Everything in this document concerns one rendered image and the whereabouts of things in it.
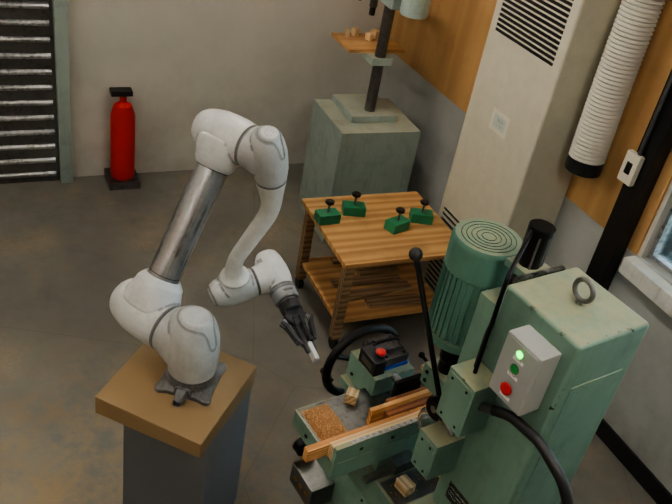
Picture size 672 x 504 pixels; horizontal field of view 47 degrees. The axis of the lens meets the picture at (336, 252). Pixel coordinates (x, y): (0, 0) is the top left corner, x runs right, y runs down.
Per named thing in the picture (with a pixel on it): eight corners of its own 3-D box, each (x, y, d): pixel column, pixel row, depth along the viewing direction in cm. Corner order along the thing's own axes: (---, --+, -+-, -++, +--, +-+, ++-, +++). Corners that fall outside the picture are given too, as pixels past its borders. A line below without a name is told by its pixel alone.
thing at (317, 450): (483, 392, 228) (487, 382, 226) (488, 397, 227) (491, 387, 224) (302, 457, 197) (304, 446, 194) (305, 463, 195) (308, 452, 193)
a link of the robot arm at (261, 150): (297, 172, 237) (263, 154, 241) (297, 126, 223) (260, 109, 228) (271, 196, 229) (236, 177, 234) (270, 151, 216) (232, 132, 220)
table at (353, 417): (440, 350, 250) (444, 336, 247) (501, 415, 230) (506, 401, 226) (275, 401, 220) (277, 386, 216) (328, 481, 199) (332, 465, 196)
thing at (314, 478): (311, 470, 239) (314, 453, 235) (331, 500, 231) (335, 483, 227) (287, 479, 235) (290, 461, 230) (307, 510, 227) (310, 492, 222)
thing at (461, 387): (460, 402, 186) (477, 356, 178) (484, 428, 180) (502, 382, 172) (433, 412, 182) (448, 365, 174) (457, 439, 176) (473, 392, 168)
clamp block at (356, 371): (384, 361, 237) (390, 339, 232) (409, 390, 228) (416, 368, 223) (344, 373, 229) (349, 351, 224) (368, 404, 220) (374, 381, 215)
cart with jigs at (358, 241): (396, 271, 434) (421, 172, 399) (444, 337, 392) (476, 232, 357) (287, 283, 408) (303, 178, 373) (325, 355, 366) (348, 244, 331)
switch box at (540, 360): (507, 378, 170) (529, 323, 161) (538, 409, 164) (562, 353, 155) (487, 386, 167) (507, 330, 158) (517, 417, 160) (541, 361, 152)
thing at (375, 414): (428, 401, 221) (433, 386, 218) (431, 404, 220) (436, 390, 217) (365, 422, 210) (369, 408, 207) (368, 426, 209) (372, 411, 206)
